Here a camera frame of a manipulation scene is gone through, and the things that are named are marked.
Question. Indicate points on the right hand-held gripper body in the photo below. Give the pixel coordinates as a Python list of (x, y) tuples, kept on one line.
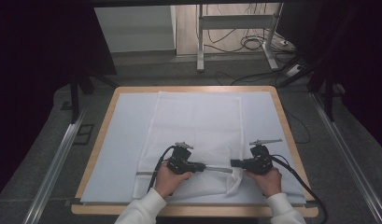
[(258, 161)]

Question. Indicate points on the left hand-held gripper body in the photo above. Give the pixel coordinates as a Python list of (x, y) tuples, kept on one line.
[(179, 160)]

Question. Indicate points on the white mesh laundry bag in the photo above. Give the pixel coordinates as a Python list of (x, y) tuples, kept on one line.
[(198, 124)]

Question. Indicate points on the person's right hand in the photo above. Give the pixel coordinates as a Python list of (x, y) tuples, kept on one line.
[(266, 182)]

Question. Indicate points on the person's left hand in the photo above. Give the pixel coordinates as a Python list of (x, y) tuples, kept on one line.
[(170, 182)]

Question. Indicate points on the wooden framed work board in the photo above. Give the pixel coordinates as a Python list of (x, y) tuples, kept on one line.
[(123, 149)]

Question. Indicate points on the white power strip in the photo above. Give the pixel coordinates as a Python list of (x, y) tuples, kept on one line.
[(293, 70)]

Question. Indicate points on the black floor plate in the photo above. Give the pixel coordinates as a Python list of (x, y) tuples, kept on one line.
[(84, 133)]

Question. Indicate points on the black metal stand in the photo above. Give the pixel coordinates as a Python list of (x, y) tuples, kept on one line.
[(75, 96), (327, 90)]

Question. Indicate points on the white cabinet panel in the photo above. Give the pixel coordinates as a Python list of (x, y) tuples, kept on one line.
[(134, 29)]

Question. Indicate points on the dark curtain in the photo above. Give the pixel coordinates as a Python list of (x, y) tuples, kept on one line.
[(363, 62), (33, 77)]

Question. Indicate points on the aluminium floor rail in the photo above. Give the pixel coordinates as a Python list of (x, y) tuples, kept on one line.
[(54, 168), (350, 161)]

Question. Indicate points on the white metal desk frame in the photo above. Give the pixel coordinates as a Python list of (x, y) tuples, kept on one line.
[(238, 21)]

